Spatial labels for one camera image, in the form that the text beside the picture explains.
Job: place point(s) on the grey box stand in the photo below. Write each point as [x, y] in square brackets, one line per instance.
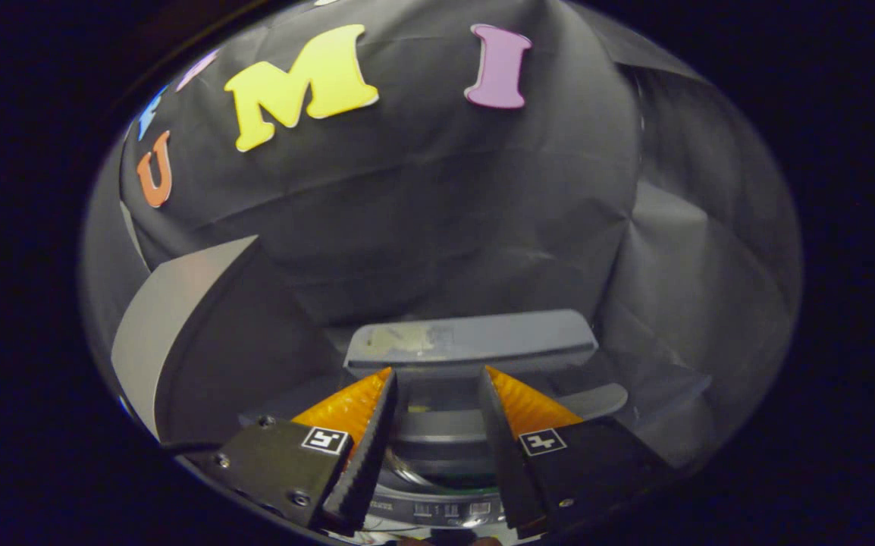
[157, 318]

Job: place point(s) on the black backdrop cloth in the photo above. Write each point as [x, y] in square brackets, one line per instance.
[445, 189]

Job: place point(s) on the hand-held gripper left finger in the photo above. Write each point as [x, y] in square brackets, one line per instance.
[373, 447]

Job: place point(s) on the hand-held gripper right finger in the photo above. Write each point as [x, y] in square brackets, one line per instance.
[502, 447]

